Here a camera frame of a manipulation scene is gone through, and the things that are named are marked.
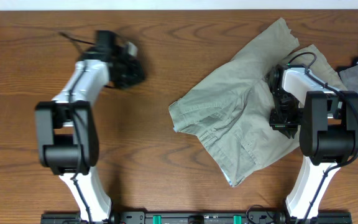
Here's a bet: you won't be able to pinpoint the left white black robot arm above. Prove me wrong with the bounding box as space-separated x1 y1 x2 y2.
35 43 144 223

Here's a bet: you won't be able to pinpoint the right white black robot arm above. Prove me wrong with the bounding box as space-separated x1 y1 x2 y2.
266 65 358 223

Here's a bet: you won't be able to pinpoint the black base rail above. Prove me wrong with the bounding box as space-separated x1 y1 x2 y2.
40 210 353 224

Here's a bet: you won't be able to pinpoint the khaki green shorts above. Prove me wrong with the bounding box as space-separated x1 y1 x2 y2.
169 18 346 187

